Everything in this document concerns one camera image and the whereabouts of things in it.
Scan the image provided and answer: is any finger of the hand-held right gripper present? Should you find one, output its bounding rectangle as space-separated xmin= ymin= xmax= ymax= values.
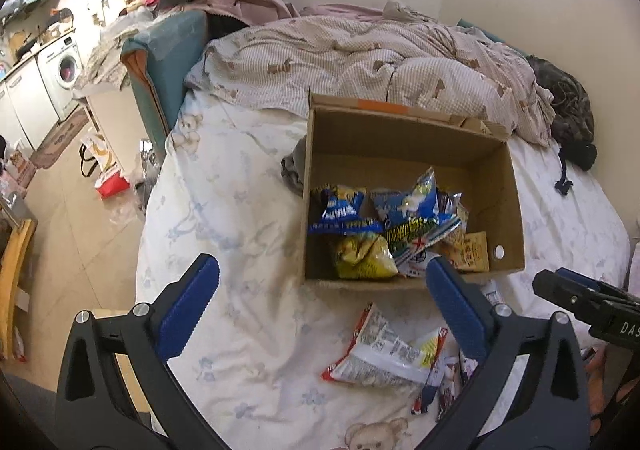
xmin=556 ymin=267 xmax=640 ymax=305
xmin=532 ymin=270 xmax=608 ymax=318

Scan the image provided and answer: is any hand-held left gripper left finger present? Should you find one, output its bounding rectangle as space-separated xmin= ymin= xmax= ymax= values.
xmin=57 ymin=253 xmax=220 ymax=413

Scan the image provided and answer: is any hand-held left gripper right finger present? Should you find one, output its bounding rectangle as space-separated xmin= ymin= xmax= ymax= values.
xmin=426 ymin=254 xmax=587 ymax=411

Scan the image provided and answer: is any white striped snack packet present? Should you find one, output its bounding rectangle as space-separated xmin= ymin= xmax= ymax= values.
xmin=479 ymin=279 xmax=505 ymax=307

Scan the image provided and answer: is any beige small snack packet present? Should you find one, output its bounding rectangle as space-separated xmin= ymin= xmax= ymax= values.
xmin=442 ymin=231 xmax=490 ymax=274

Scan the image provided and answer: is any small red white snack packet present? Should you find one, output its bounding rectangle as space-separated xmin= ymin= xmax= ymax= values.
xmin=437 ymin=350 xmax=481 ymax=423
xmin=411 ymin=355 xmax=453 ymax=417

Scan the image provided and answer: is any green yellow snack packet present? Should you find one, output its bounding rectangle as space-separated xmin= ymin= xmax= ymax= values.
xmin=384 ymin=213 xmax=463 ymax=264

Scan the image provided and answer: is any white red-edged snack packet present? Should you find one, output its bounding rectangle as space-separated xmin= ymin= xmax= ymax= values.
xmin=321 ymin=303 xmax=449 ymax=389

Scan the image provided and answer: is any dark red snack packet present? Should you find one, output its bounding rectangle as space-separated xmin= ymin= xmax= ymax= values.
xmin=436 ymin=187 xmax=471 ymax=231

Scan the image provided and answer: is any blue white snack packet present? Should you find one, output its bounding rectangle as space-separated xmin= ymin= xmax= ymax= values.
xmin=371 ymin=167 xmax=441 ymax=231

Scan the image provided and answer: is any blue bear snack packet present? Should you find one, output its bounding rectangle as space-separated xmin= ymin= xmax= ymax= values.
xmin=308 ymin=183 xmax=367 ymax=232

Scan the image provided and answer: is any brown cardboard box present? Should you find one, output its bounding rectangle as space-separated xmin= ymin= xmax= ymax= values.
xmin=302 ymin=91 xmax=526 ymax=284

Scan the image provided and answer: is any person's right hand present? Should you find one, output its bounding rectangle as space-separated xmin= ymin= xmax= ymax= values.
xmin=585 ymin=347 xmax=608 ymax=431

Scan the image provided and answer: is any white bear print bedsheet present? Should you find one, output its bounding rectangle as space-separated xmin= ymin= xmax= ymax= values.
xmin=135 ymin=89 xmax=632 ymax=450

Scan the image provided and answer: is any clear plastic bag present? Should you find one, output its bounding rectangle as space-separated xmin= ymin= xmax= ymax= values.
xmin=107 ymin=165 xmax=167 ymax=232

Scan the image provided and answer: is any silver foil bag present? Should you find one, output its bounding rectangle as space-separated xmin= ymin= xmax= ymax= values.
xmin=138 ymin=140 xmax=161 ymax=172

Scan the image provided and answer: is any wooden chair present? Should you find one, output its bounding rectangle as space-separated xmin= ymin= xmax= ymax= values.
xmin=0 ymin=217 xmax=39 ymax=362

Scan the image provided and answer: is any white orange shopping bag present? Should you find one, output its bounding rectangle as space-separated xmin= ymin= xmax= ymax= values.
xmin=78 ymin=132 xmax=121 ymax=179

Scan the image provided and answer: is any grey cloth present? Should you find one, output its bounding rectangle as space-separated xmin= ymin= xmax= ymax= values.
xmin=280 ymin=137 xmax=307 ymax=197

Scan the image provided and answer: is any camouflage jacket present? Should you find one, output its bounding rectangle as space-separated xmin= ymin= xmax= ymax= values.
xmin=525 ymin=55 xmax=599 ymax=172

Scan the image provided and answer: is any person's dark grey clothing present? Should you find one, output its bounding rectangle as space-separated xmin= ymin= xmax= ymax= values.
xmin=7 ymin=372 xmax=63 ymax=450

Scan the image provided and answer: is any white side table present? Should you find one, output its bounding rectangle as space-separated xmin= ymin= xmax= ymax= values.
xmin=85 ymin=85 xmax=152 ymax=172

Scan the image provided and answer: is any patterned floor rug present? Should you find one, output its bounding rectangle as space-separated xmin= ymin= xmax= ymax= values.
xmin=30 ymin=108 xmax=91 ymax=171

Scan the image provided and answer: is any teal bed headboard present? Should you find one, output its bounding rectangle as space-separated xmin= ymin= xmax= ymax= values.
xmin=120 ymin=10 xmax=211 ymax=147

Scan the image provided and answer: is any white kitchen cabinet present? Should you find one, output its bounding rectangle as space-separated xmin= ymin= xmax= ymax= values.
xmin=0 ymin=58 xmax=64 ymax=152

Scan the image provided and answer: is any white washing machine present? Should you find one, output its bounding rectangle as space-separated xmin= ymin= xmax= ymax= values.
xmin=37 ymin=33 xmax=86 ymax=124

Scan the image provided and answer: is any patterned cloth pile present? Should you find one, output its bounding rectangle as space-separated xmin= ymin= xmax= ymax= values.
xmin=74 ymin=8 xmax=154 ymax=97

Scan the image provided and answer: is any beige checked duvet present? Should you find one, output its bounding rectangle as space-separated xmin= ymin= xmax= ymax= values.
xmin=186 ymin=0 xmax=557 ymax=147

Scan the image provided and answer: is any black cord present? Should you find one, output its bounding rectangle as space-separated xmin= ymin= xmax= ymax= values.
xmin=553 ymin=145 xmax=577 ymax=197

